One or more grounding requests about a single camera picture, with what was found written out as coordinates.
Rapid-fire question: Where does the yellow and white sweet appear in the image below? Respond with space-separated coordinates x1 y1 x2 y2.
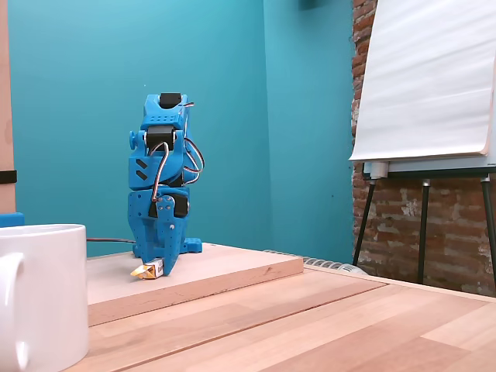
130 259 166 281

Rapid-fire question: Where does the white ceramic mug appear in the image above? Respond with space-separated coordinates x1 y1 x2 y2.
0 223 91 372

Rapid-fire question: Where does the red and black power lead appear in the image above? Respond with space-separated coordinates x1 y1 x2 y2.
85 236 137 246

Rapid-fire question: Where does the light wooden board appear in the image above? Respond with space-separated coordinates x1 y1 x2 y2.
85 243 305 327

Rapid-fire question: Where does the white radiator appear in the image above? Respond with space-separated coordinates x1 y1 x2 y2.
263 250 367 276

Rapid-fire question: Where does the flipchart easel with black legs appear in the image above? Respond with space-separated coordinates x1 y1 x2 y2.
351 156 496 287

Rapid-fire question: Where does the white flipchart paper pad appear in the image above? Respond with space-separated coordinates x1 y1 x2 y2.
347 0 496 162

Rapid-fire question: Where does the red white black servo wire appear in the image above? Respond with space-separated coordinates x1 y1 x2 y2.
146 101 205 203

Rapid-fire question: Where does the blue printed mount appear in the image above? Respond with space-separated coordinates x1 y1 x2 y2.
0 212 25 228

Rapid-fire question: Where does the wooden post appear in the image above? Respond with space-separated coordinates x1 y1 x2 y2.
0 0 18 216

